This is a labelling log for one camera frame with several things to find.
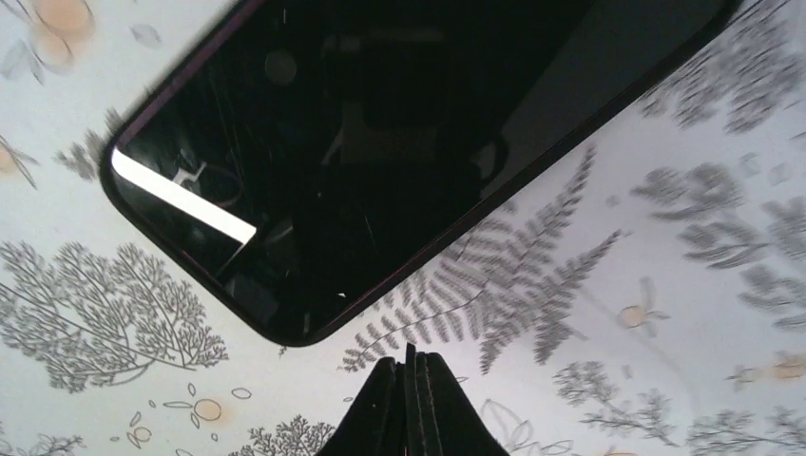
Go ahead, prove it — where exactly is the floral patterned table mat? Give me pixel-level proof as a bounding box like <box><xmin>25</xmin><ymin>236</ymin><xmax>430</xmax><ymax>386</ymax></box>
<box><xmin>1</xmin><ymin>1</ymin><xmax>805</xmax><ymax>455</ymax></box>

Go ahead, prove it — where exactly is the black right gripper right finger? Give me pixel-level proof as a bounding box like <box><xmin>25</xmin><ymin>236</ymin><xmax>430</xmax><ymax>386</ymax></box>
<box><xmin>404</xmin><ymin>344</ymin><xmax>508</xmax><ymax>456</ymax></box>

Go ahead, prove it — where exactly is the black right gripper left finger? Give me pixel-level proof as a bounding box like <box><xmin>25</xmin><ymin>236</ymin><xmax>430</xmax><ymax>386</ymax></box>
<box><xmin>317</xmin><ymin>357</ymin><xmax>403</xmax><ymax>456</ymax></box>

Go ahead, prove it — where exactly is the black smartphone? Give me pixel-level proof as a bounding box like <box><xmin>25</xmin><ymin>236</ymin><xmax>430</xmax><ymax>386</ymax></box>
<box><xmin>100</xmin><ymin>1</ymin><xmax>739</xmax><ymax>347</ymax></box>

